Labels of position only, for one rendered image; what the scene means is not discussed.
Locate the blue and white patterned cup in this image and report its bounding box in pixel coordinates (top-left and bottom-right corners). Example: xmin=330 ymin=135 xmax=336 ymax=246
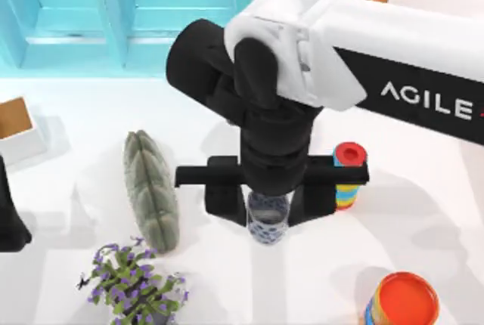
xmin=245 ymin=192 xmax=291 ymax=246

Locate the stack of coloured rings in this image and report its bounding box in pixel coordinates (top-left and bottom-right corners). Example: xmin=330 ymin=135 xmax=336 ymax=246
xmin=330 ymin=142 xmax=368 ymax=213

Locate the grey-green ridged bread loaf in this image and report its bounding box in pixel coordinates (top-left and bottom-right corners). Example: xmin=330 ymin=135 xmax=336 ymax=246
xmin=123 ymin=129 xmax=181 ymax=254

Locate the purple flowering potted plant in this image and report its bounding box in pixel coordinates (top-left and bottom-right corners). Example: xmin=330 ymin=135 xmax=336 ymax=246
xmin=77 ymin=236 xmax=191 ymax=325

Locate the orange-lidded can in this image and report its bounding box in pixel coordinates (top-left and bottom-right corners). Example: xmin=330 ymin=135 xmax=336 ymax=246
xmin=364 ymin=271 xmax=442 ymax=325

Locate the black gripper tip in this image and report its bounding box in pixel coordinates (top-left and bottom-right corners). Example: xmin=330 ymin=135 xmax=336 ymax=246
xmin=0 ymin=154 xmax=33 ymax=254

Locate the white box with brown inside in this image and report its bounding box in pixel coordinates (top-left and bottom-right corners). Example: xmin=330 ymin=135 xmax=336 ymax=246
xmin=0 ymin=97 xmax=48 ymax=169

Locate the light blue rack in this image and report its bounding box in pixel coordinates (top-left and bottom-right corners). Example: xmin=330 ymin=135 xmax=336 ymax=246
xmin=0 ymin=0 xmax=268 ymax=77

